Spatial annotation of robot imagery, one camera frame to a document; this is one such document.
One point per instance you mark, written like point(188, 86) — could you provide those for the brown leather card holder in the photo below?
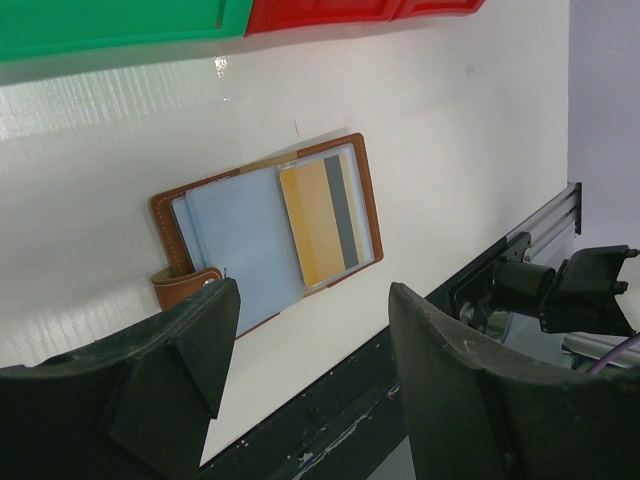
point(235, 224)

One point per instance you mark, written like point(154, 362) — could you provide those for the red plastic bin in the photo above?
point(274, 15)
point(433, 8)

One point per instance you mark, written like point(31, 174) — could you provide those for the green plastic bin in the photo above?
point(39, 28)

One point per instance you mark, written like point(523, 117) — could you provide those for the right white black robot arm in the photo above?
point(580, 296)

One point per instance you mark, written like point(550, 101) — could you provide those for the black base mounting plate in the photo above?
point(340, 427)

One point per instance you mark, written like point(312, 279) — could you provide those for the gold striped credit card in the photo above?
point(322, 206)

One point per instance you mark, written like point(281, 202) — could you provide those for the aluminium frame rail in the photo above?
point(558, 216)

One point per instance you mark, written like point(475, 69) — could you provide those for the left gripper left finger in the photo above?
point(136, 404)

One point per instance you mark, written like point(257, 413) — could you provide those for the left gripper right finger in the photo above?
point(475, 409)

